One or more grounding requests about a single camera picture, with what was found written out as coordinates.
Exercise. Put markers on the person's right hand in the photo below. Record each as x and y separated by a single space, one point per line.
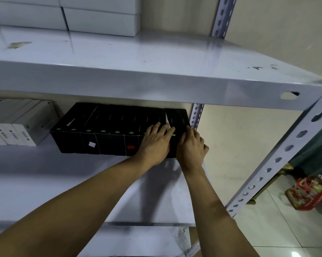
192 152

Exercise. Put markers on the person's left hand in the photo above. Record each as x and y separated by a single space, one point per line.
154 147

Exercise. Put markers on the tidy line of black boxes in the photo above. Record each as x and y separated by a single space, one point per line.
102 125

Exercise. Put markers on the white metal shelving rack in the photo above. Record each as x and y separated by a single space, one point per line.
150 66

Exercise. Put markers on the row of slim white boxes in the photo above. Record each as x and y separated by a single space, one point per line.
21 123

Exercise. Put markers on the tidy row of white boxes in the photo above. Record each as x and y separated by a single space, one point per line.
70 13

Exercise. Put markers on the person's left forearm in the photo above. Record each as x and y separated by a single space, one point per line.
70 211

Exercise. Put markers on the person's right forearm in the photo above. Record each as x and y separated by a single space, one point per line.
220 216

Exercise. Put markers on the black and gold object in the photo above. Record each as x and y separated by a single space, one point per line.
273 179

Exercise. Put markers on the red printed bag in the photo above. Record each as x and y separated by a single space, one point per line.
308 192

